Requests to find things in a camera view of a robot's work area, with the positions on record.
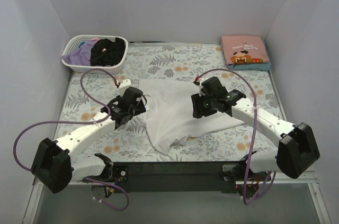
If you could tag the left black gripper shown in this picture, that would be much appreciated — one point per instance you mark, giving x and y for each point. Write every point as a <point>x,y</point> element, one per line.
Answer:
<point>139,106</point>

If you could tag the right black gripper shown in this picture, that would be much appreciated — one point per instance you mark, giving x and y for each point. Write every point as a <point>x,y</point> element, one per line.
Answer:
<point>197,106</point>

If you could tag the white t shirt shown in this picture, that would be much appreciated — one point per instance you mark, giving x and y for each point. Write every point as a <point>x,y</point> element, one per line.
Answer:
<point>169,117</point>

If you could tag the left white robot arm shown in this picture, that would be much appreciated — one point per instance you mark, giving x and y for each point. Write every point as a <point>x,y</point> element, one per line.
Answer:
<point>55,163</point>

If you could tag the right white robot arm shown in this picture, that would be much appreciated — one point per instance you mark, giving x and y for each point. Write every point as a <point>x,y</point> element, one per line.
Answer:
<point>296,145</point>

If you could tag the floral table mat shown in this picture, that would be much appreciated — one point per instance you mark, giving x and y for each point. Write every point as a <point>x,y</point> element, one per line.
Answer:
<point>130,143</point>

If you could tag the folded pink t shirt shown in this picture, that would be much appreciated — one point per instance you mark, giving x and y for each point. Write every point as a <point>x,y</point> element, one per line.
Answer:
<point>243,49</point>

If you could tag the black garment in basket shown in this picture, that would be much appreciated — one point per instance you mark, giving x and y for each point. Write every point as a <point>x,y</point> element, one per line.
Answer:
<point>107,52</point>

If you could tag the purple garment in basket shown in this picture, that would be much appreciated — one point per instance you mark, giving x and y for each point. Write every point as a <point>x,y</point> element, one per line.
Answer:
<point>82,55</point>

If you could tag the white plastic laundry basket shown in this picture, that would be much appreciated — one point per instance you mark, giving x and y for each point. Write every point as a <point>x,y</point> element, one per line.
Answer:
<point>77,40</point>

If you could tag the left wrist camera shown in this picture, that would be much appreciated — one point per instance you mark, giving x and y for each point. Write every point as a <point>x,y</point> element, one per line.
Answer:
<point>123,85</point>

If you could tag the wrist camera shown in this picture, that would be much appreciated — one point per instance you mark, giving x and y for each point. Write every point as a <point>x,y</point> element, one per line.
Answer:
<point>198,82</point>
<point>123,85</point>

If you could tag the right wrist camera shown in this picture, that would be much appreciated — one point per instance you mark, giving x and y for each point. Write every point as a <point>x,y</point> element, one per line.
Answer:
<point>198,82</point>

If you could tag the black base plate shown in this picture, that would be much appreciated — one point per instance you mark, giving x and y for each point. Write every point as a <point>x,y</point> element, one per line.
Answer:
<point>225,177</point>

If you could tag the aluminium frame rail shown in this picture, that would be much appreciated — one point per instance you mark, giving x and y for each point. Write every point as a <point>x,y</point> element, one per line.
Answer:
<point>288,201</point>

